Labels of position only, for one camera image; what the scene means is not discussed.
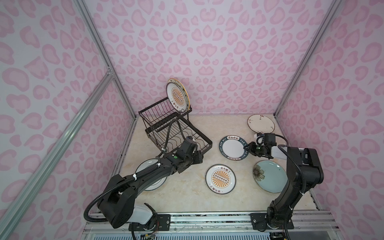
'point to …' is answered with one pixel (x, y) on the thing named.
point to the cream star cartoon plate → (177, 95)
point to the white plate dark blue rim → (231, 147)
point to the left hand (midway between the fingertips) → (202, 154)
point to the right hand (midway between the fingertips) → (246, 146)
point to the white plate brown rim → (261, 123)
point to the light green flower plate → (270, 176)
